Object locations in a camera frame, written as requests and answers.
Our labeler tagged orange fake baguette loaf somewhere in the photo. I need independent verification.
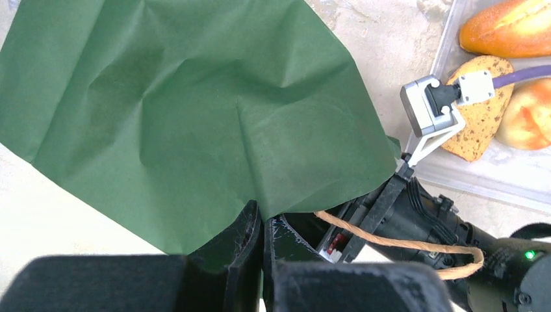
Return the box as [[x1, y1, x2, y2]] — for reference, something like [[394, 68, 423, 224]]
[[459, 1, 550, 59]]

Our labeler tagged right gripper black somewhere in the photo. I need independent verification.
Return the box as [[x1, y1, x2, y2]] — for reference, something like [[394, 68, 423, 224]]
[[281, 165, 500, 272]]

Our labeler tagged green brown paper bag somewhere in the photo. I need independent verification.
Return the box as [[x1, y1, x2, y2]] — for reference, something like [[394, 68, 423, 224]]
[[1, 1, 399, 254]]

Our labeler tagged brown fake bread slice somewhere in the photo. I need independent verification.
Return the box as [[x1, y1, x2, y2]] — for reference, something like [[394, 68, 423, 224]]
[[441, 55, 514, 162]]

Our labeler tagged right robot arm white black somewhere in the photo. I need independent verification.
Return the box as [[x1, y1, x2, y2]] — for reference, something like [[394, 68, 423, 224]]
[[285, 174, 550, 311]]

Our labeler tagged round orange fake bun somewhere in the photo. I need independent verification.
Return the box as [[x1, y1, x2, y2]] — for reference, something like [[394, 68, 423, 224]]
[[495, 78, 550, 151]]

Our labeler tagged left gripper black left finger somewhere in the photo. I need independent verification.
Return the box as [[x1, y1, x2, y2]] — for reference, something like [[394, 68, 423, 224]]
[[1, 201, 263, 311]]

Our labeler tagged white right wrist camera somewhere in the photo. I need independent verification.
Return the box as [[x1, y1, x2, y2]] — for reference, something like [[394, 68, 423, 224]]
[[400, 70, 495, 168]]

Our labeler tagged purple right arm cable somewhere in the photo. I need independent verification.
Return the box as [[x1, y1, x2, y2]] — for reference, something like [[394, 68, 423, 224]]
[[492, 64, 551, 90]]

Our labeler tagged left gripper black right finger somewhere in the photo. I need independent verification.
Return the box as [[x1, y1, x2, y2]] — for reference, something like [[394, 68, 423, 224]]
[[263, 216, 453, 311]]

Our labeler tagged clear plastic tray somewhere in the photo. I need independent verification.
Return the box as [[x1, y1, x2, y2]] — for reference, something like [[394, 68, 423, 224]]
[[416, 1, 550, 213]]

